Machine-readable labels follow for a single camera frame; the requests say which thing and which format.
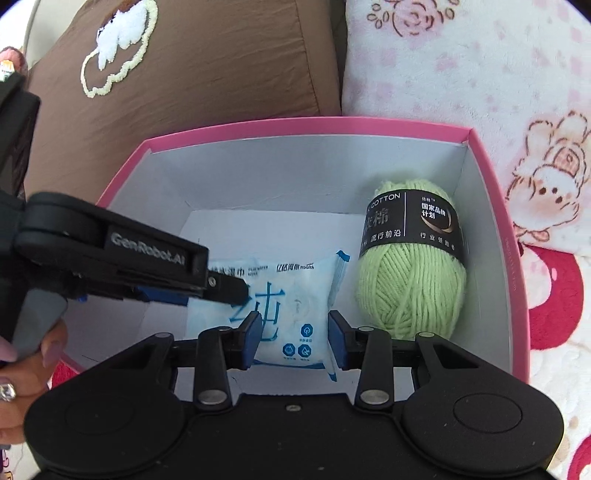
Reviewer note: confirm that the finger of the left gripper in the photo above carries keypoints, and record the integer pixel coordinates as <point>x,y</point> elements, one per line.
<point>226,289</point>

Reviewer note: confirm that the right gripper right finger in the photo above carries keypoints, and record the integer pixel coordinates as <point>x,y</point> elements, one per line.
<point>368,350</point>

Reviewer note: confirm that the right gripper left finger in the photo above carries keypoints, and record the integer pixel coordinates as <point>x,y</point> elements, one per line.
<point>220,349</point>

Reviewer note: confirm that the wet wipes packet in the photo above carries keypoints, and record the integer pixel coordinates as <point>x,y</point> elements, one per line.
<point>293,300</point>

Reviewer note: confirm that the person's left hand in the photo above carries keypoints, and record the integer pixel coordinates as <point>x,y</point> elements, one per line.
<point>29,377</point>

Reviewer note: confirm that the green yarn ball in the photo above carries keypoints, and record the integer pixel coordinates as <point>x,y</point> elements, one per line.
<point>411,270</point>

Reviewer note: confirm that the pink storage box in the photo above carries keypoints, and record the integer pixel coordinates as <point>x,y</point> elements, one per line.
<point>298,189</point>

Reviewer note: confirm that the red bear plush blanket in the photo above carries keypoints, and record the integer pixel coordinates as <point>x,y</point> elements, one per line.
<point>555,295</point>

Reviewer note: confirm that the brown embroidered pillow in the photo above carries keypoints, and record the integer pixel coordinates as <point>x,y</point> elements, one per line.
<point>127,71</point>

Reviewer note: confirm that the pink floral bunny pillow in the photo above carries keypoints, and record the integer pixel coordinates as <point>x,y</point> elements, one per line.
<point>518,72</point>

